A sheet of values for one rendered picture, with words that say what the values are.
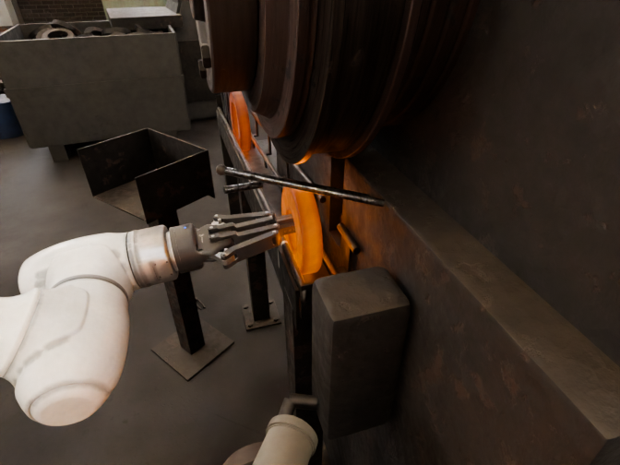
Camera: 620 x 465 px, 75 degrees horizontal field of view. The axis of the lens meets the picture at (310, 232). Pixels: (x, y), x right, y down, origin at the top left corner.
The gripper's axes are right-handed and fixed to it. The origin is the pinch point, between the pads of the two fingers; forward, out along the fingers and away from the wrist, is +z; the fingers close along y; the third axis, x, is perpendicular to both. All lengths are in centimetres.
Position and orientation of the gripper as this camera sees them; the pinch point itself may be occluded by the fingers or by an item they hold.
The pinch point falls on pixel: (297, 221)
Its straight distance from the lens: 67.9
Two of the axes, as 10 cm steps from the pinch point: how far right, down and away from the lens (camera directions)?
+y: 2.9, 5.3, -8.0
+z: 9.5, -2.3, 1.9
